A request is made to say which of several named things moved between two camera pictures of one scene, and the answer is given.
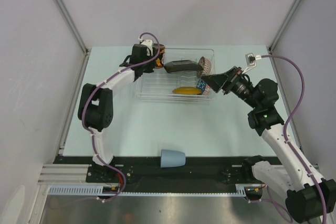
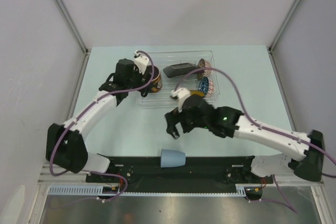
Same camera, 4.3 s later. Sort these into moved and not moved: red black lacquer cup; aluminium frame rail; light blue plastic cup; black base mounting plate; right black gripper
Moved: red black lacquer cup; right black gripper
Not moved: aluminium frame rail; black base mounting plate; light blue plastic cup
